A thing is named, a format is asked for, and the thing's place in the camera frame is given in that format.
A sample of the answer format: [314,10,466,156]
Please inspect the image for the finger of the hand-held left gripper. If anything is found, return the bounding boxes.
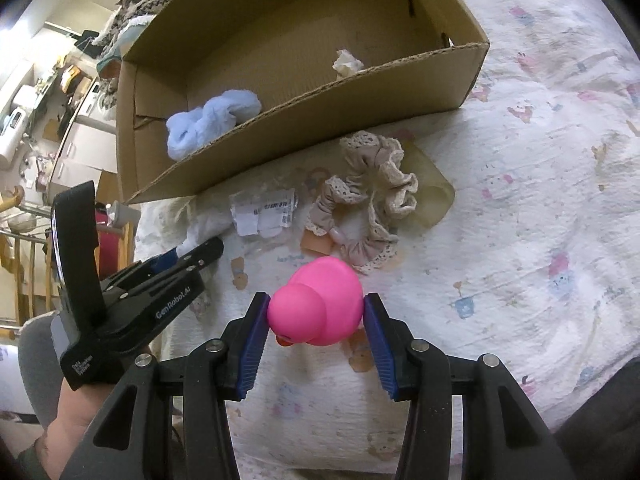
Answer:
[102,251,181,291]
[170,236,225,277]

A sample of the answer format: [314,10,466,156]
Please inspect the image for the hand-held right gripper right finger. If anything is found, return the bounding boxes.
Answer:
[362,292,581,480]

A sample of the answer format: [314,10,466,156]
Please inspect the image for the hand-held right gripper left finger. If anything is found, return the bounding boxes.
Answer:
[60,291,273,480]

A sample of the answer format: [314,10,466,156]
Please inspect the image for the white cloth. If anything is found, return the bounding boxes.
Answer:
[177,187,301,261]

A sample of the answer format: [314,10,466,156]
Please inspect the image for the pink rubber duck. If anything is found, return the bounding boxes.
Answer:
[266,256,365,348]

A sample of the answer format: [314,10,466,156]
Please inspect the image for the brown cardboard box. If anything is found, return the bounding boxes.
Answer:
[116,0,491,206]

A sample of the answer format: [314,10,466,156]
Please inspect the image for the person's left forearm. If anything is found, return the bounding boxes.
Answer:
[17,310,126,480]

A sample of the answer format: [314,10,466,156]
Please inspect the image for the translucent yellowish soft cup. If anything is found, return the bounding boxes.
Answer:
[400,140,457,231]

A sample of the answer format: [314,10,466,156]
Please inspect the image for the wooden chair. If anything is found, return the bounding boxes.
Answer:
[0,185,57,343]

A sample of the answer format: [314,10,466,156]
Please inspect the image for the tan card tag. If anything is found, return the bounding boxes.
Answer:
[301,232,333,257]

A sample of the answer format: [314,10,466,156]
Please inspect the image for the white cabinet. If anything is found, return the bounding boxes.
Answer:
[47,75,120,203]

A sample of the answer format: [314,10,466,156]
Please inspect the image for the light blue fluffy scrunchie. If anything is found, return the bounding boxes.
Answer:
[166,89,263,163]

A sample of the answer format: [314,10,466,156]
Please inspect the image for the white appliance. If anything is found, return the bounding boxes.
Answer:
[0,105,32,171]

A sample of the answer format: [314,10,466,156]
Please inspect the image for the beige lace scrunchie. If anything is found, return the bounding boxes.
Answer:
[306,131,418,276]

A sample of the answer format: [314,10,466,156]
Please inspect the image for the printed white blanket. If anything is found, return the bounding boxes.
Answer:
[132,0,640,476]

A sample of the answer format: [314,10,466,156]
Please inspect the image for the crumpled white paper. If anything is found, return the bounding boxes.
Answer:
[332,49,366,81]

